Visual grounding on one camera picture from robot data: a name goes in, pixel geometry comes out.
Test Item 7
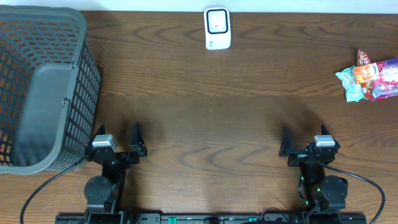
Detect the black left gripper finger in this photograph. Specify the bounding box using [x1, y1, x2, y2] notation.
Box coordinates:
[90, 125, 106, 145]
[129, 123, 147, 157]

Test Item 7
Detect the teal snack wrapper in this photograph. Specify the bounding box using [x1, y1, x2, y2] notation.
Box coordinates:
[335, 65, 365, 102]

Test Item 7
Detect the small orange juice carton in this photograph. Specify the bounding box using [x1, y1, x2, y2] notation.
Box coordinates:
[353, 63, 380, 84]

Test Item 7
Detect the purple snack packet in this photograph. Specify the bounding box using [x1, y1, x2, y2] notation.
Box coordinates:
[373, 58, 397, 101]

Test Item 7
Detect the red chocolate bar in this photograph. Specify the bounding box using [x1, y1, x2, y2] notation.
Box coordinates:
[357, 50, 373, 101]

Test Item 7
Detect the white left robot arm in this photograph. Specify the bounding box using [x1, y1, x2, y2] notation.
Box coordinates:
[84, 123, 147, 224]

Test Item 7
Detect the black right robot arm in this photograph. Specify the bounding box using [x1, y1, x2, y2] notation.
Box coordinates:
[279, 126, 348, 213]

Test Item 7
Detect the white barcode scanner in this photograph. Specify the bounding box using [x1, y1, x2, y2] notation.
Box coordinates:
[203, 7, 231, 50]

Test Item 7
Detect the grey plastic basket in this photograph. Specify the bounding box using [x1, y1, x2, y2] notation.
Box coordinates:
[1, 5, 101, 175]

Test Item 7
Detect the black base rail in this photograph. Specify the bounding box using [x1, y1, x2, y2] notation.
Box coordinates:
[55, 213, 366, 224]

